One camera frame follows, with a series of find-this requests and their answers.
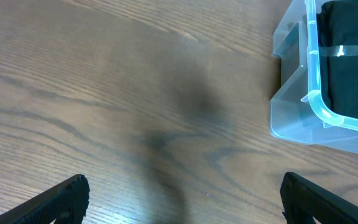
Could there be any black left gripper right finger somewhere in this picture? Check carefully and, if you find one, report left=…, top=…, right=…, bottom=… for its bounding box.
left=280, top=172, right=358, bottom=224

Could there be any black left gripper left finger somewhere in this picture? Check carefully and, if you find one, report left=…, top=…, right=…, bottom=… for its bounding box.
left=0, top=174, right=90, bottom=224

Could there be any clear plastic storage container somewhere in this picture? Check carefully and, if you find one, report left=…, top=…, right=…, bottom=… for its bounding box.
left=269, top=0, right=358, bottom=154

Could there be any black cloth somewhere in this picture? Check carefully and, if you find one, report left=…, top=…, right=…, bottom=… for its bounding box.
left=316, top=1, right=358, bottom=119

